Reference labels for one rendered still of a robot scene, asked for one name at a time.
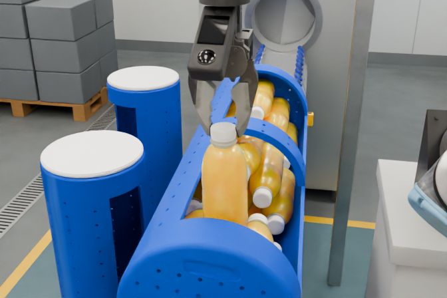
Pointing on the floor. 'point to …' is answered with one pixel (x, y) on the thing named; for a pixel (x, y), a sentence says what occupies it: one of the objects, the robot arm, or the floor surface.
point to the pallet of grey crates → (56, 36)
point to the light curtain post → (352, 116)
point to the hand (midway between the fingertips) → (223, 130)
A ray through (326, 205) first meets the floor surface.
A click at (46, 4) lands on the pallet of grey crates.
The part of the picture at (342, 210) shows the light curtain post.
